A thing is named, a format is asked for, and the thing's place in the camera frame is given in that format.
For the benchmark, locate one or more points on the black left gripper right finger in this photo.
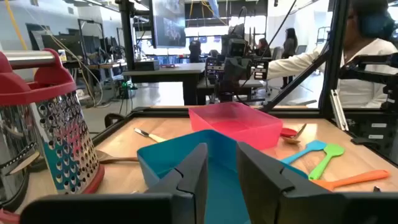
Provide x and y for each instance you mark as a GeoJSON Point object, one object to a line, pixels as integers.
{"type": "Point", "coordinates": [264, 186]}

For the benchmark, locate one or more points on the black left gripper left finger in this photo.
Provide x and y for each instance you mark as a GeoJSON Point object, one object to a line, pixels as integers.
{"type": "Point", "coordinates": [186, 186]}

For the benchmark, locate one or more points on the gold metal spoon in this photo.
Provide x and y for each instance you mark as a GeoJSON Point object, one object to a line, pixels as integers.
{"type": "Point", "coordinates": [292, 139]}

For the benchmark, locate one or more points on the red spoon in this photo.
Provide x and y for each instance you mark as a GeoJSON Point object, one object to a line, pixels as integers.
{"type": "Point", "coordinates": [287, 132]}

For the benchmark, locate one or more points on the wooden spoon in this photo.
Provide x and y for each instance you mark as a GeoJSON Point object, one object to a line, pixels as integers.
{"type": "Point", "coordinates": [118, 159]}

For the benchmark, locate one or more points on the green silicone spatula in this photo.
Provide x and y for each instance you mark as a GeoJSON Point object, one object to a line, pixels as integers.
{"type": "Point", "coordinates": [332, 151]}

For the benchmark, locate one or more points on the orange silicone spatula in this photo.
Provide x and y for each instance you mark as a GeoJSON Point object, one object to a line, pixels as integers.
{"type": "Point", "coordinates": [357, 178]}

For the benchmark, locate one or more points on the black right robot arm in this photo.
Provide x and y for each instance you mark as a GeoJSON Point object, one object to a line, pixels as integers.
{"type": "Point", "coordinates": [230, 93]}

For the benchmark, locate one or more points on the black mechanical arm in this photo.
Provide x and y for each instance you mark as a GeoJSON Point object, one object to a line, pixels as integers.
{"type": "Point", "coordinates": [367, 67]}

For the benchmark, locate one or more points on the seated person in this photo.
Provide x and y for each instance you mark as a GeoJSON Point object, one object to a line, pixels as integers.
{"type": "Point", "coordinates": [262, 46]}

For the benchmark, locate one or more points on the blue plastic bin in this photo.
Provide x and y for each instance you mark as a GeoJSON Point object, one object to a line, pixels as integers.
{"type": "Point", "coordinates": [222, 186]}

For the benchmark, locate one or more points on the pink plastic bin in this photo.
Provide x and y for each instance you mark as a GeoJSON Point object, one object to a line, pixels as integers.
{"type": "Point", "coordinates": [236, 124]}

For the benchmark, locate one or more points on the standing person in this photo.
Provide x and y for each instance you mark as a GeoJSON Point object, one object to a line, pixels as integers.
{"type": "Point", "coordinates": [289, 43]}

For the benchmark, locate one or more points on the black desk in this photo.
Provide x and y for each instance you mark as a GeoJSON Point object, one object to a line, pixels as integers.
{"type": "Point", "coordinates": [174, 73]}

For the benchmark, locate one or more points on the large dark display screen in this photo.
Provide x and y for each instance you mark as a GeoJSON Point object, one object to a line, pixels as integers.
{"type": "Point", "coordinates": [168, 21]}

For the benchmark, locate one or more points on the silver aluminium extrusion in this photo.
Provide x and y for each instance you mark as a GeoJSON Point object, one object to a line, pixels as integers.
{"type": "Point", "coordinates": [339, 109]}

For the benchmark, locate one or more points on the black box with white labels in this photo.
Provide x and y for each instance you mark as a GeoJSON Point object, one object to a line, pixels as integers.
{"type": "Point", "coordinates": [373, 137]}

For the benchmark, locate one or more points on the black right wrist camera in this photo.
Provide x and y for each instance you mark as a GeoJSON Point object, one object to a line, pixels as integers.
{"type": "Point", "coordinates": [237, 48]}

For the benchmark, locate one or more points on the black clamp bracket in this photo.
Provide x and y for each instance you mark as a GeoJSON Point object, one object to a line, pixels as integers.
{"type": "Point", "coordinates": [113, 119]}

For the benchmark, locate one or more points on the black aluminium rig frame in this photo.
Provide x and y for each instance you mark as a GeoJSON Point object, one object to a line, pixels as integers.
{"type": "Point", "coordinates": [334, 46]}

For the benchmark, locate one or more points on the black support post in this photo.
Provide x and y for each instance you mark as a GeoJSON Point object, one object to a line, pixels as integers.
{"type": "Point", "coordinates": [127, 31]}

